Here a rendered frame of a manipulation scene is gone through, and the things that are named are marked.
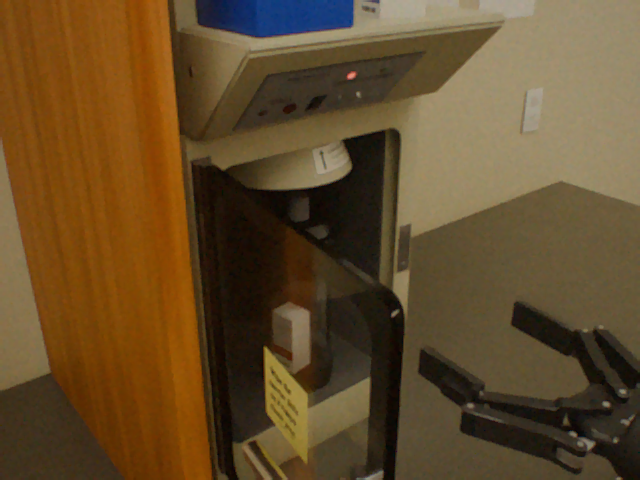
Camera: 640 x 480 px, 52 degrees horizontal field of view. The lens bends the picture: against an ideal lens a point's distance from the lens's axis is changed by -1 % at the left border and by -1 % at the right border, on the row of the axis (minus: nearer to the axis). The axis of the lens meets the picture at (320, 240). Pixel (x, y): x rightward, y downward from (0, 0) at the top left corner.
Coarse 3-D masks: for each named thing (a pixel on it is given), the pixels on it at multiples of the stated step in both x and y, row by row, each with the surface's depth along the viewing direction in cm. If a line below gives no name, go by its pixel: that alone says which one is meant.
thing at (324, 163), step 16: (320, 144) 77; (336, 144) 79; (256, 160) 76; (272, 160) 75; (288, 160) 75; (304, 160) 76; (320, 160) 77; (336, 160) 79; (240, 176) 76; (256, 176) 76; (272, 176) 75; (288, 176) 75; (304, 176) 76; (320, 176) 77; (336, 176) 78
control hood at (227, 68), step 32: (192, 32) 56; (224, 32) 55; (320, 32) 54; (352, 32) 56; (384, 32) 58; (416, 32) 61; (448, 32) 63; (480, 32) 67; (192, 64) 57; (224, 64) 53; (256, 64) 52; (288, 64) 55; (320, 64) 57; (416, 64) 67; (448, 64) 71; (192, 96) 59; (224, 96) 55; (192, 128) 61; (224, 128) 60; (256, 128) 63
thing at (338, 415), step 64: (256, 256) 55; (320, 256) 45; (256, 320) 58; (320, 320) 47; (384, 320) 40; (256, 384) 62; (320, 384) 50; (384, 384) 41; (320, 448) 52; (384, 448) 43
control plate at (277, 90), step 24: (288, 72) 56; (312, 72) 58; (336, 72) 60; (360, 72) 62; (384, 72) 65; (264, 96) 58; (288, 96) 60; (312, 96) 62; (336, 96) 65; (384, 96) 71; (240, 120) 60; (264, 120) 62
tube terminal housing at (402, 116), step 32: (192, 0) 58; (416, 96) 80; (288, 128) 69; (320, 128) 72; (352, 128) 75; (384, 128) 78; (416, 128) 82; (224, 160) 66; (416, 160) 84; (192, 192) 65; (384, 192) 86; (192, 224) 66; (384, 224) 88; (192, 256) 68; (384, 256) 91
